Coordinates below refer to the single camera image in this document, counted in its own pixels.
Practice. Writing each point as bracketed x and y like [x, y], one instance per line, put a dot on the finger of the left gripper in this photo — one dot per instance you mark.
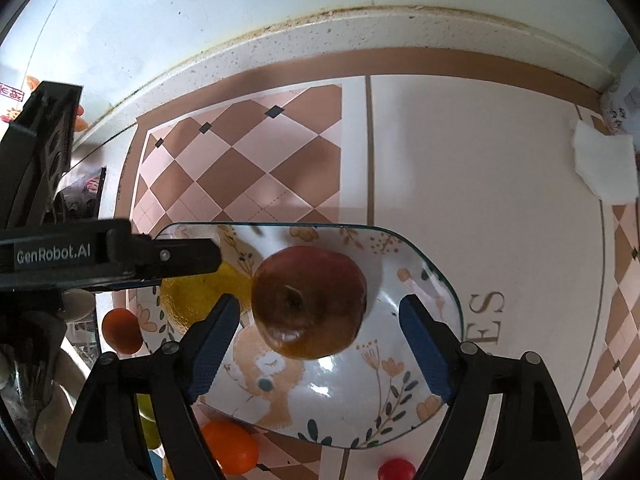
[141, 257]

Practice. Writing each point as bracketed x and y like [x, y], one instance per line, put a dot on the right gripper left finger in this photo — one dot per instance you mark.
[104, 438]

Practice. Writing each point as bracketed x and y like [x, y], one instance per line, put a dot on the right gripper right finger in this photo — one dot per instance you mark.
[533, 438]

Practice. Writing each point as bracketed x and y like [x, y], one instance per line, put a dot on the green apple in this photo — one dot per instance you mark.
[148, 423]

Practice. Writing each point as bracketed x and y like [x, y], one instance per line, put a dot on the dark orange tangerine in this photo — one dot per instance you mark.
[121, 331]

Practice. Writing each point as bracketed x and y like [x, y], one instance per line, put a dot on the bright orange mandarin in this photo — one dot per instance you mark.
[234, 449]

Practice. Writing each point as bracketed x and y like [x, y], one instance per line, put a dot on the red cherry tomato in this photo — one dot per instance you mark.
[396, 469]

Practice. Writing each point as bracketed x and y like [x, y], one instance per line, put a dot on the yellow lemon on plate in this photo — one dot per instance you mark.
[189, 299]

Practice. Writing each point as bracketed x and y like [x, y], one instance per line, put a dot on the floral glass plate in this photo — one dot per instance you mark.
[371, 393]

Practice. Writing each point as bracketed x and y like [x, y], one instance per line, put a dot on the brownish red apple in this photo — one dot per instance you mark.
[308, 302]

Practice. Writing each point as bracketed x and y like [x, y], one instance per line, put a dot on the white folded paper towel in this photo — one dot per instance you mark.
[606, 164]

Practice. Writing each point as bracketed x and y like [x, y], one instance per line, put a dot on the patterned table mat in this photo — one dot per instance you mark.
[468, 155]

